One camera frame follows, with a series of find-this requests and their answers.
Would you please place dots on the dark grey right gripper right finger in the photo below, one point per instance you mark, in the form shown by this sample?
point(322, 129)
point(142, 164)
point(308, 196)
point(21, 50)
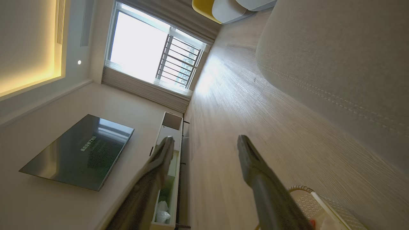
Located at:
point(268, 191)

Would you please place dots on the white slatted air vent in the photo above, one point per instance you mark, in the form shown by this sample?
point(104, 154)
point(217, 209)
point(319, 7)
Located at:
point(60, 22)

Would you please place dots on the clear plastic bag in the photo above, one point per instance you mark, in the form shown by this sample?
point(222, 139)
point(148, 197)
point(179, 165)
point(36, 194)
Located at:
point(162, 212)

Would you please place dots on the grey pleated curtain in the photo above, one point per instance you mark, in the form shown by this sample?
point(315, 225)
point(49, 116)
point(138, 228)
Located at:
point(143, 89)
point(185, 19)

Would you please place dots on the white perforated laundry basket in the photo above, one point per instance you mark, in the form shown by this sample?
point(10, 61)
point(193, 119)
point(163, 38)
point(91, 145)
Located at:
point(326, 207)

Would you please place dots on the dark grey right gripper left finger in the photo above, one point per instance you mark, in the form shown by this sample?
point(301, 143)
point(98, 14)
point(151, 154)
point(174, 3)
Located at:
point(150, 179)

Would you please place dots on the black flat screen television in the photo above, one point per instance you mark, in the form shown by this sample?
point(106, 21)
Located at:
point(80, 153)

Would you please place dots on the white low television cabinet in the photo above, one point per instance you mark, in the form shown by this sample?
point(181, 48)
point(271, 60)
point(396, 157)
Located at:
point(174, 134)

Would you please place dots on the light grey fabric sofa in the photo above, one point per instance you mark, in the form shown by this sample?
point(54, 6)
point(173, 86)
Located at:
point(335, 57)

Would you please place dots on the large window with railing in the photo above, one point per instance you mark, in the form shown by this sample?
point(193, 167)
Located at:
point(140, 44)

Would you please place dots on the white rounded seat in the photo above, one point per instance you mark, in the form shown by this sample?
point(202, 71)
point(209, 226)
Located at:
point(255, 3)

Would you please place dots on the yellow chair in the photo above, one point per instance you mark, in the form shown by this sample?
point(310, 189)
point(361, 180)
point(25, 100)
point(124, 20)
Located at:
point(201, 8)

